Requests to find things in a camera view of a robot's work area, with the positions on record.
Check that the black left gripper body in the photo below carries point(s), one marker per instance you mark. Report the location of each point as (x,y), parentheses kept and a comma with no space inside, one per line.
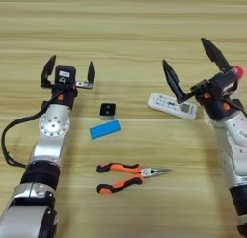
(66,96)

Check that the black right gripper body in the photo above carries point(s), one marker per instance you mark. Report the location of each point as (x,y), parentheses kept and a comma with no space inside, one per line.
(214,102)

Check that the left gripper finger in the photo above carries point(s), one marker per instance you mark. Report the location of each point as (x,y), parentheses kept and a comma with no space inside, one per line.
(48,70)
(91,72)

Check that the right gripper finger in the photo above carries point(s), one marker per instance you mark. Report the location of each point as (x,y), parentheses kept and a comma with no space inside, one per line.
(215,55)
(173,79)

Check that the white remote control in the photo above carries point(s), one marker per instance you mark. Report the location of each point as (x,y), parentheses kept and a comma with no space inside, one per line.
(160,103)

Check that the orange black needle-nose pliers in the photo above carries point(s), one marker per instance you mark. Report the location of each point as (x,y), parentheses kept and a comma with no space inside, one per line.
(128,177)

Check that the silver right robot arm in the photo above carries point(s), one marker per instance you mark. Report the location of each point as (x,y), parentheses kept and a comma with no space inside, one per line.
(236,152)

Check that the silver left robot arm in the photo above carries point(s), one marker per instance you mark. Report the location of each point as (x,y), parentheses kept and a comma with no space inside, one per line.
(51,136)

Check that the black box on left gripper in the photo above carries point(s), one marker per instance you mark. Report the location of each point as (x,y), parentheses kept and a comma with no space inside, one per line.
(65,74)

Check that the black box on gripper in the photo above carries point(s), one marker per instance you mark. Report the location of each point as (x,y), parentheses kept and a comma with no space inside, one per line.
(65,74)
(226,81)

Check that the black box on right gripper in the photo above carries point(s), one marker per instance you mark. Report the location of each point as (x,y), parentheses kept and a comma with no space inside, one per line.
(226,81)

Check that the small black square box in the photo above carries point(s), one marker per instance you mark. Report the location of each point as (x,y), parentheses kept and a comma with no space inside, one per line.
(107,110)

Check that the blue rectangular block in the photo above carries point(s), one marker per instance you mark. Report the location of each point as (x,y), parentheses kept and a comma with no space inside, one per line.
(105,128)

